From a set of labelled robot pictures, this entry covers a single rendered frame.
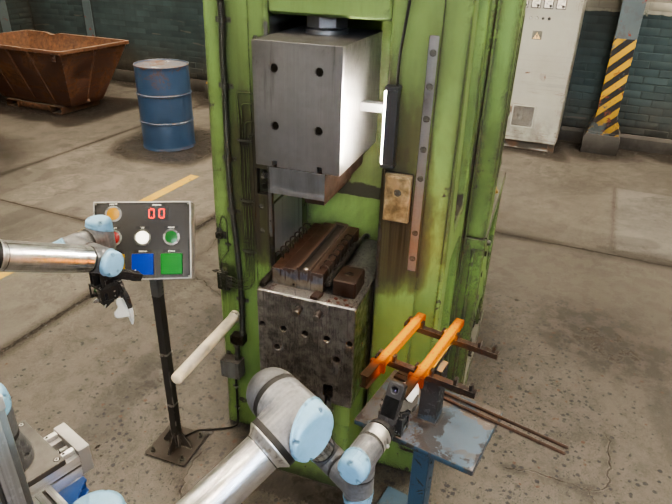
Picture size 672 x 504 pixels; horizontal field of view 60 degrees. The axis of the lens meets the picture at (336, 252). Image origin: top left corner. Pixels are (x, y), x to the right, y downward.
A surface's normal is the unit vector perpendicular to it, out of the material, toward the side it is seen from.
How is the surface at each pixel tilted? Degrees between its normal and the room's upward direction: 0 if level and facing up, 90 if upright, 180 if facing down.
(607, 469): 0
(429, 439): 0
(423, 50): 90
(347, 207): 90
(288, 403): 19
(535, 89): 90
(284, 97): 90
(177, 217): 60
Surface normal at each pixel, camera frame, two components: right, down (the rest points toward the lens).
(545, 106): -0.40, 0.42
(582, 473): 0.03, -0.89
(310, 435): 0.72, 0.29
